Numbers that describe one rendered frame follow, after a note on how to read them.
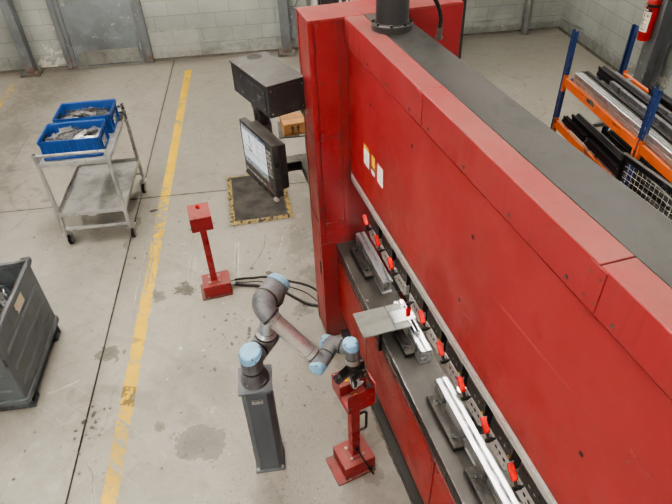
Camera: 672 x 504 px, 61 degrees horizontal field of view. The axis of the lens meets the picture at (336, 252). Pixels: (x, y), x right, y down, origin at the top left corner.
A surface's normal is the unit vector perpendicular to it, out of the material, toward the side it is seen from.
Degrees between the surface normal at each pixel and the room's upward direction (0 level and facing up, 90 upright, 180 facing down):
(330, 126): 90
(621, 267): 0
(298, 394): 0
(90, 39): 90
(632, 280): 0
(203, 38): 90
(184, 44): 90
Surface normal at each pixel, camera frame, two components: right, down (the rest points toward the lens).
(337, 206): 0.29, 0.60
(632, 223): -0.04, -0.77
